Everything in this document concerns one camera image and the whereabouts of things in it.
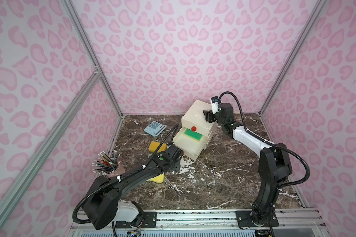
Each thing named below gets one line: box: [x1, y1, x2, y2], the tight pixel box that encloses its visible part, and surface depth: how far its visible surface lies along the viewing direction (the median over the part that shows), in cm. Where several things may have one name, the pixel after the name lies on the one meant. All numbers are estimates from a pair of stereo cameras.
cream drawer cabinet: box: [172, 99, 219, 161], surface depth 95 cm
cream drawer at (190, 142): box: [172, 126, 210, 161], surface depth 97 cm
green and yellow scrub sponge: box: [183, 128, 204, 142], surface depth 96 cm
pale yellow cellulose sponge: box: [144, 172, 165, 184], surface depth 87 cm
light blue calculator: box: [143, 120, 168, 137], surface depth 112 cm
